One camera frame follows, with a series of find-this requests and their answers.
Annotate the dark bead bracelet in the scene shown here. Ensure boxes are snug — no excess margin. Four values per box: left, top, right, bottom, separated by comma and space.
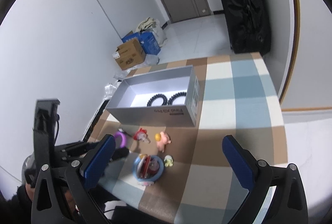
168, 90, 188, 106
146, 92, 168, 106

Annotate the grey open cardboard box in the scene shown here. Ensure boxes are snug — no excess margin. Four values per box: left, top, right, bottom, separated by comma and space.
106, 65, 200, 127

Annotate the small green flower charm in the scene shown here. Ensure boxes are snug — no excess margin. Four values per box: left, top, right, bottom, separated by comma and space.
164, 155, 174, 167

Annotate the red cartoon keychain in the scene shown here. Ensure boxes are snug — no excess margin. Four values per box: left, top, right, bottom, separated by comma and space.
133, 128, 150, 144

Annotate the left hand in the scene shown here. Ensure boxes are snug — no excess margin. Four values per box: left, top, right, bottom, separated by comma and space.
21, 154, 36, 200

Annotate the plaid checkered tablecloth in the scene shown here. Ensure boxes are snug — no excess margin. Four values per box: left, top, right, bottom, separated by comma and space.
100, 53, 288, 223

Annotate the white bag with cloth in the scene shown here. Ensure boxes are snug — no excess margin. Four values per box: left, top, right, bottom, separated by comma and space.
136, 17, 167, 48

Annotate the pink sticker charm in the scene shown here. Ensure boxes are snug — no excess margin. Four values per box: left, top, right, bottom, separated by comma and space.
138, 180, 155, 186

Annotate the blue cardboard box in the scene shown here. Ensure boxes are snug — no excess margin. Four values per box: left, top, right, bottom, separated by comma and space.
122, 31, 160, 55

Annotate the white wardrobe with wood trim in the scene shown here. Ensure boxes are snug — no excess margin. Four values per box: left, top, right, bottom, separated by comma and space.
281, 0, 331, 111

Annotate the pink pig figurine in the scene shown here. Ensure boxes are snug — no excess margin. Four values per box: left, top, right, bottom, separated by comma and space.
155, 131, 172, 153

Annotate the grey plastic mailer bag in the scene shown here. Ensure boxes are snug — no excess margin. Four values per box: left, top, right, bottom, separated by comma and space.
114, 54, 160, 80

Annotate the purple plastic bangle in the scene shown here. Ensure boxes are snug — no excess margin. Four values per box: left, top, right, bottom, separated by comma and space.
114, 130, 127, 148

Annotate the blue plastic bangle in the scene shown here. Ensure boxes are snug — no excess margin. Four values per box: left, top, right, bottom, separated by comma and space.
132, 154, 164, 186

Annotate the brown cardboard box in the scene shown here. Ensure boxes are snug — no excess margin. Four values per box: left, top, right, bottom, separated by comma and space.
112, 38, 146, 71

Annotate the red rimmed round badge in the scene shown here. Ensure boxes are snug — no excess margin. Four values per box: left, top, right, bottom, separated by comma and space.
137, 155, 151, 179

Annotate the black large hanging bag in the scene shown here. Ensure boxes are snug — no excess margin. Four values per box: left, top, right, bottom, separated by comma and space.
222, 0, 271, 56

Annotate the crumpled white plastic bag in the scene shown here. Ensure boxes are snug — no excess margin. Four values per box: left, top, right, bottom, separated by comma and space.
104, 81, 121, 100

